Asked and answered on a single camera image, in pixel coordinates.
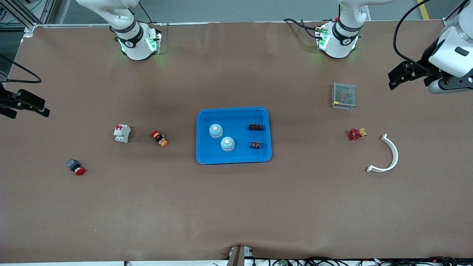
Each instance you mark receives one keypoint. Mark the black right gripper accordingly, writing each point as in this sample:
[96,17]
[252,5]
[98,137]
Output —
[5,100]

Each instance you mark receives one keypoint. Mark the red emergency stop button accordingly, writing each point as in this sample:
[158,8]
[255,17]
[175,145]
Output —
[75,167]

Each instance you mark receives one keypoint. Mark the blue desk bell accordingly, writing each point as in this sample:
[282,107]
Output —
[227,144]
[215,130]

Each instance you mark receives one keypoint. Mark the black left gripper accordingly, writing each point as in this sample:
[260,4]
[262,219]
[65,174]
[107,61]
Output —
[423,63]

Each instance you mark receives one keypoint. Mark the metal mesh power supply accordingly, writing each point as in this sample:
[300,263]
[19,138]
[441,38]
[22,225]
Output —
[343,96]

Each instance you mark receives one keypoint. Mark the aluminium frame profile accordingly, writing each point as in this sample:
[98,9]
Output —
[27,26]

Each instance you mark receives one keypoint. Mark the white curved plastic bracket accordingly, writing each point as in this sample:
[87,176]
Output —
[395,155]

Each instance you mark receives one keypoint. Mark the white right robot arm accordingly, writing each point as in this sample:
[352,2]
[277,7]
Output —
[136,48]

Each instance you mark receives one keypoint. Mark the dark brown cylindrical capacitor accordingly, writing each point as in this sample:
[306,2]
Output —
[255,127]
[255,145]

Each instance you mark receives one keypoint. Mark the metal table clamp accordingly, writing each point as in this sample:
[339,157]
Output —
[240,255]

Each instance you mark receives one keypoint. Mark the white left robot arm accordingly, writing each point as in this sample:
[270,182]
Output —
[343,44]

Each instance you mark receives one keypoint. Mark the blue plastic tray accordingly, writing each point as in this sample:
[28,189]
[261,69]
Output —
[236,157]

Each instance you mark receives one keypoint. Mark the white red circuit breaker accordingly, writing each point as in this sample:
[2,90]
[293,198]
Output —
[122,133]

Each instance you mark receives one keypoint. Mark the red orange push button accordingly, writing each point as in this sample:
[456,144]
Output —
[159,138]

